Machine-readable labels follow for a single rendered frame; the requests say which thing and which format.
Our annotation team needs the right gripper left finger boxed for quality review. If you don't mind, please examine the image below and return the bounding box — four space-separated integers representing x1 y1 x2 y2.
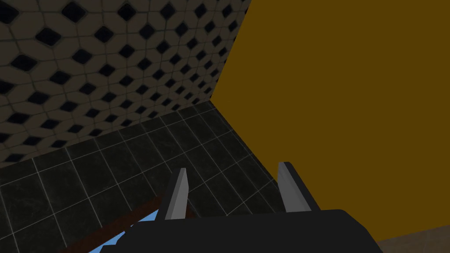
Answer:
156 167 189 221

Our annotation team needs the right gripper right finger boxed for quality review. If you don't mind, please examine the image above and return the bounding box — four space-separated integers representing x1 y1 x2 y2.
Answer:
277 161 321 213

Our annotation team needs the brown framed blue panel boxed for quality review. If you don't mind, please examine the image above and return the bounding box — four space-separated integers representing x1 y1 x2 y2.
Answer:
59 195 197 253

